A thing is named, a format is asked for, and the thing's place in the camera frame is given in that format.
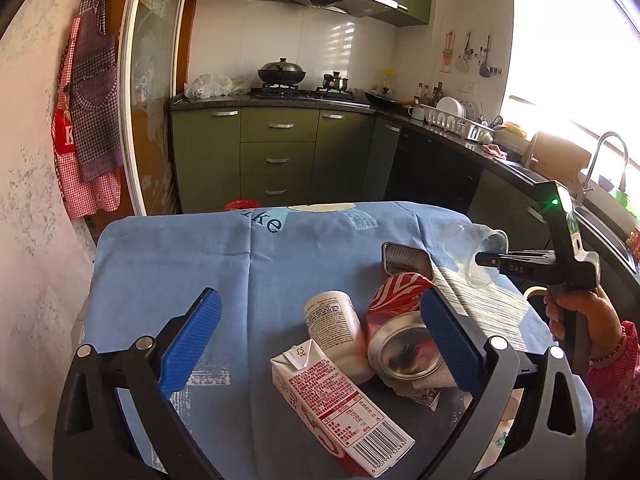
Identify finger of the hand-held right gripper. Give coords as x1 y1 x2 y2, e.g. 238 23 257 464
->
475 251 555 279

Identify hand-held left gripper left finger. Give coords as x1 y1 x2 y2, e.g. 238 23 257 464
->
52 287 223 480

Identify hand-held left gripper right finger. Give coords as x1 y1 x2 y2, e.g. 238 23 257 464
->
420 287 596 480

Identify clear plastic cup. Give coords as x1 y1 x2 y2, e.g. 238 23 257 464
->
440 222 508 288

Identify crushed red drink can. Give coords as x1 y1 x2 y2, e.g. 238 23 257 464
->
366 272 458 383

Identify person's right forearm pink sleeve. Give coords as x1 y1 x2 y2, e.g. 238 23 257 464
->
585 320 640 461

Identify person's right hand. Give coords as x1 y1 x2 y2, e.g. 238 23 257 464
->
544 285 626 361

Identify crumpled white paper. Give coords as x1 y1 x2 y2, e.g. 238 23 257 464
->
385 370 447 412

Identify green base cabinet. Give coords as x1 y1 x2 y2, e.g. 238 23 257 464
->
171 106 401 213
467 167 551 252

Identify blue printed tablecloth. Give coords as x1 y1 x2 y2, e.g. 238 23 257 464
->
92 201 596 480

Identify open rectangular metal tin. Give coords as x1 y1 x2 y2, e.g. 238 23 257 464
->
381 241 435 281

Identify dark kitchen countertop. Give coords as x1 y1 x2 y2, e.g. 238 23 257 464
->
170 95 640 273

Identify gooseneck steel faucet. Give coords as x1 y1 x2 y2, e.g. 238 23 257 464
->
580 131 630 206

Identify white plastic bottle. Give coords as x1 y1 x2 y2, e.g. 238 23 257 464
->
304 290 373 381

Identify black dishwasher front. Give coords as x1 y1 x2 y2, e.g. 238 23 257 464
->
385 127 483 213

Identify red and white milk carton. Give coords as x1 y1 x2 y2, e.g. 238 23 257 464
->
270 338 416 478

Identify white dish rack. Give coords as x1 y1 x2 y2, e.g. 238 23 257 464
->
419 97 496 143

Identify red checked apron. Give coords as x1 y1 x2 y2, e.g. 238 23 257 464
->
52 15 123 220

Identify kitchen window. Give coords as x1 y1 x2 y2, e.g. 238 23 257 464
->
500 0 640 161

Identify group of condiment bottles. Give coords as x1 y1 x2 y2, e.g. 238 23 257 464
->
414 81 446 106

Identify black frying pan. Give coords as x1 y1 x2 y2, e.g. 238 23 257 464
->
364 87 416 109

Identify purple checked apron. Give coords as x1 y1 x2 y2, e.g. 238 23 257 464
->
70 0 123 183

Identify clear plastic bag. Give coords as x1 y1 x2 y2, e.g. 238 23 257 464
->
183 74 256 99

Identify black gas stove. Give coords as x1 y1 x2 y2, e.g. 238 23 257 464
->
250 85 355 101

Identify black wok with lid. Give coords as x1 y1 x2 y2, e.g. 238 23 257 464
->
257 57 307 86

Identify beaded bracelet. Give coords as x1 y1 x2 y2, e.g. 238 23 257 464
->
589 327 628 363

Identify wall utensil rack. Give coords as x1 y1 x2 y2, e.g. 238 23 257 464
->
442 30 502 79

